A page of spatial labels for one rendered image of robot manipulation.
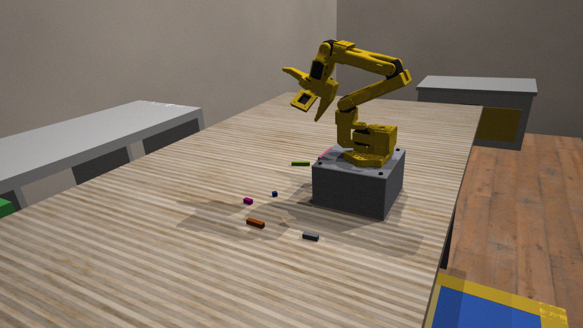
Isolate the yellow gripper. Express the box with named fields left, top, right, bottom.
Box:
left=282, top=67, right=339, bottom=122

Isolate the orange rectangular rod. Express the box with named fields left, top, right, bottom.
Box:
left=246, top=218, right=265, bottom=229

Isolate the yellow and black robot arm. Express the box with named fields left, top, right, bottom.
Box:
left=309, top=40, right=412, bottom=168

